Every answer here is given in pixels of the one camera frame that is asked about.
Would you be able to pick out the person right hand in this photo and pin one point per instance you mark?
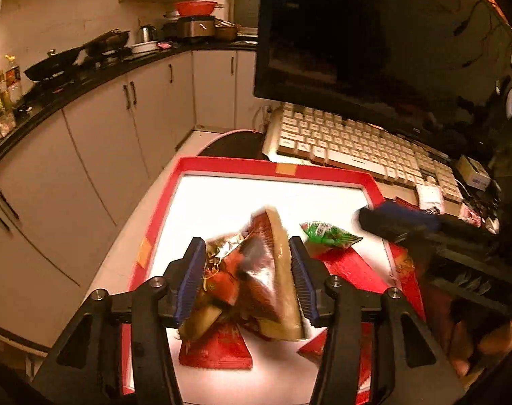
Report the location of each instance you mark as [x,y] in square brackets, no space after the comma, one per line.
[497,343]

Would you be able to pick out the white pillow packet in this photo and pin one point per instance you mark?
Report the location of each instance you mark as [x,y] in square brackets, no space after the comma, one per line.
[430,199]

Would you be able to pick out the white green cardboard box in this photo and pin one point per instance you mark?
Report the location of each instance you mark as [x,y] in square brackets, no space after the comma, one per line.
[473,173]

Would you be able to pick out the white mechanical keyboard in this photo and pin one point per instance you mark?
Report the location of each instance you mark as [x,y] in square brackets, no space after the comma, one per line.
[309,136]

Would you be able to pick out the black wok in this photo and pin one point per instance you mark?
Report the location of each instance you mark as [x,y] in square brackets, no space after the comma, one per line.
[54,64]

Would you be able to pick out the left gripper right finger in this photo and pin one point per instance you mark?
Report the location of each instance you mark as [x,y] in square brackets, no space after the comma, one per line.
[408,366]

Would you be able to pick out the red tray white bottom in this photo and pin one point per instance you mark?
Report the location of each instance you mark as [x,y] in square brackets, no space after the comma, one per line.
[209,197]

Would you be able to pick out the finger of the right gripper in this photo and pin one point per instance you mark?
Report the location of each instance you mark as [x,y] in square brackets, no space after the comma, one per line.
[446,226]
[392,209]

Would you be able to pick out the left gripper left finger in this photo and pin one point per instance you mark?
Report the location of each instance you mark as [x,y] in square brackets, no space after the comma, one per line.
[115,349]

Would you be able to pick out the oil bottle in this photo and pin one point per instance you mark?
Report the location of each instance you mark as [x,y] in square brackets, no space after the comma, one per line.
[13,80]

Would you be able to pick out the large red snack packet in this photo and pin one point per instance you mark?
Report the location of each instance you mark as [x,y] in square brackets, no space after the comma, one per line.
[350,266]

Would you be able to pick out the black frying pan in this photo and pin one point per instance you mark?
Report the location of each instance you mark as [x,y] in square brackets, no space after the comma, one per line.
[112,40]

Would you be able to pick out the green snack packet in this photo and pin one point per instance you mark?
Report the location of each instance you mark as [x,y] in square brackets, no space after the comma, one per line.
[326,234]

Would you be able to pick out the white pink snack packet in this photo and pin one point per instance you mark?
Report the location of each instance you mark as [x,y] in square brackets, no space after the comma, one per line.
[469,215]

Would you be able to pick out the brown chocolate snack packet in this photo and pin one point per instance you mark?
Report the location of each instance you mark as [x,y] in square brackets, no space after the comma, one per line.
[248,281]

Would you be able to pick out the black computer monitor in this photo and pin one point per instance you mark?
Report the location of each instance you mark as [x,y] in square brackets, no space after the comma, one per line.
[433,70]

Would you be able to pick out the steel kettle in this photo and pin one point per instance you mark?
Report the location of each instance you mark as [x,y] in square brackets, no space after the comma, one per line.
[146,33]

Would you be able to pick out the red candy packet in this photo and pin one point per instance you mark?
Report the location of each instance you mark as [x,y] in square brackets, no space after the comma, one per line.
[221,347]

